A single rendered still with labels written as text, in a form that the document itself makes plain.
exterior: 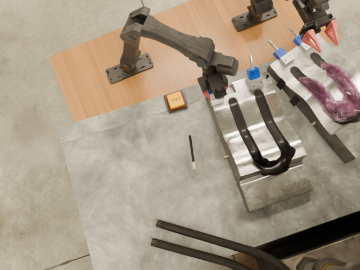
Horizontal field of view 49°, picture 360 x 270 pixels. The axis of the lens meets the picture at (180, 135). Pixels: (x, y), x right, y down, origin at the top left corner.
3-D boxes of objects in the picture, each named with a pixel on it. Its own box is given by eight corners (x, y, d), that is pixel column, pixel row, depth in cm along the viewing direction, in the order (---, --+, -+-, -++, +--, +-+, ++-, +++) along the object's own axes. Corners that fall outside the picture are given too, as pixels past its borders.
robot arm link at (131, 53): (140, 57, 165) (145, 19, 133) (134, 70, 163) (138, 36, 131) (126, 51, 164) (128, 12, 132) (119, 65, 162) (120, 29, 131)
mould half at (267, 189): (205, 97, 168) (207, 85, 155) (263, 79, 170) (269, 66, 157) (247, 212, 156) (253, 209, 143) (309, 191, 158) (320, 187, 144)
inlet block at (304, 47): (283, 33, 172) (285, 27, 167) (291, 27, 173) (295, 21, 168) (302, 55, 170) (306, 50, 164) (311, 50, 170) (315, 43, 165)
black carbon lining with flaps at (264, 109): (225, 100, 160) (227, 92, 151) (262, 89, 162) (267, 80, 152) (256, 182, 152) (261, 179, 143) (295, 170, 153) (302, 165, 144)
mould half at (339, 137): (266, 70, 171) (271, 59, 160) (313, 38, 175) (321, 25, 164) (344, 164, 160) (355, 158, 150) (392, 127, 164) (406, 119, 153)
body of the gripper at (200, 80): (229, 84, 145) (226, 70, 139) (202, 94, 145) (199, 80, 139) (223, 72, 149) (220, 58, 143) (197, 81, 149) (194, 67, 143)
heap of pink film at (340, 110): (293, 81, 163) (299, 73, 156) (327, 58, 166) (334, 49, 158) (336, 130, 158) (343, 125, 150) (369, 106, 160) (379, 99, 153)
